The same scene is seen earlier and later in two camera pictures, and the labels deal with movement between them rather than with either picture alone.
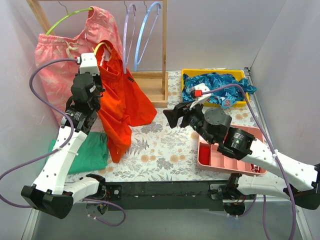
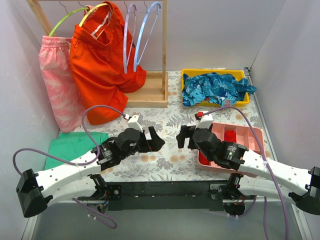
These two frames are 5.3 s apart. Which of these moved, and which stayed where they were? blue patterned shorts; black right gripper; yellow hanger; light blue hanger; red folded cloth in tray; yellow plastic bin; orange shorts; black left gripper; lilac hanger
Moved: yellow hanger; orange shorts; black left gripper; black right gripper
Stayed: lilac hanger; yellow plastic bin; light blue hanger; blue patterned shorts; red folded cloth in tray
